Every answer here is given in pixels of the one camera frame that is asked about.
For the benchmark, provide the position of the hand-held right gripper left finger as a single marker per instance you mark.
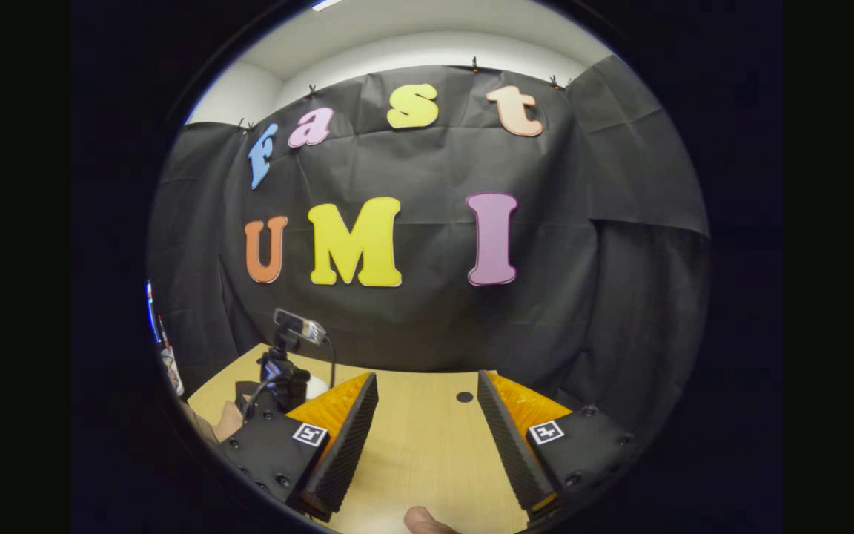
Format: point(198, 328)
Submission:
point(342, 445)

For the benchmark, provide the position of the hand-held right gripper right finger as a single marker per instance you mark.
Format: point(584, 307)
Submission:
point(516, 452)

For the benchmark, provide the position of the blue lit screen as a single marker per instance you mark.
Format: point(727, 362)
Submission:
point(150, 311)

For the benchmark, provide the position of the black backdrop cloth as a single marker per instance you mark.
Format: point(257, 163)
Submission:
point(427, 319)

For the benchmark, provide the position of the ceiling light panel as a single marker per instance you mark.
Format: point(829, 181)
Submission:
point(327, 4)

